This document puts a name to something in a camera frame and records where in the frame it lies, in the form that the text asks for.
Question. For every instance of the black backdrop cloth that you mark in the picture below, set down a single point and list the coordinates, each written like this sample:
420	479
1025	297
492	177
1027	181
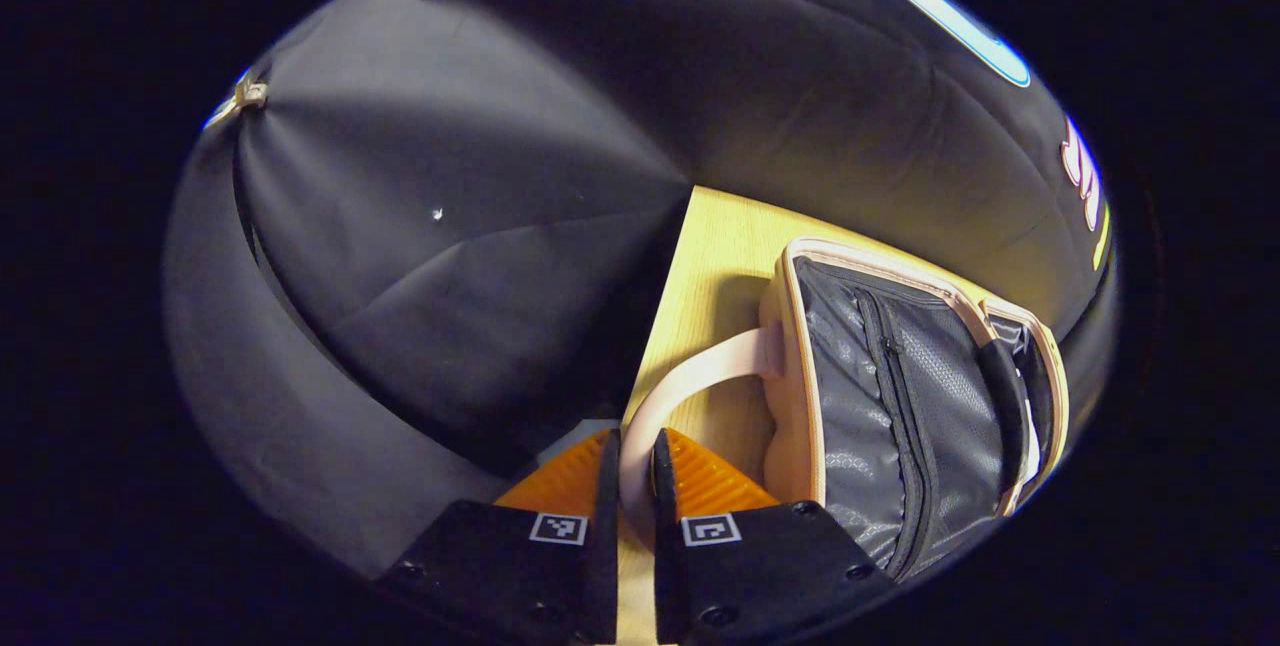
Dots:
460	226

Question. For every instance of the white cloth clip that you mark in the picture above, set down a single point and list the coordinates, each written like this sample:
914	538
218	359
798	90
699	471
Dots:
245	98

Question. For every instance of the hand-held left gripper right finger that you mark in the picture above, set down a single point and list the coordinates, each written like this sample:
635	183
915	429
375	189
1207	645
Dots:
668	566

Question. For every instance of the pink ribbed suitcase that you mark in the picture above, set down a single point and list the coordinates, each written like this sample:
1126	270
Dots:
860	396

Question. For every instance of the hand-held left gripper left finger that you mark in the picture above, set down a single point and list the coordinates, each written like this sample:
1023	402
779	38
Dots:
605	546

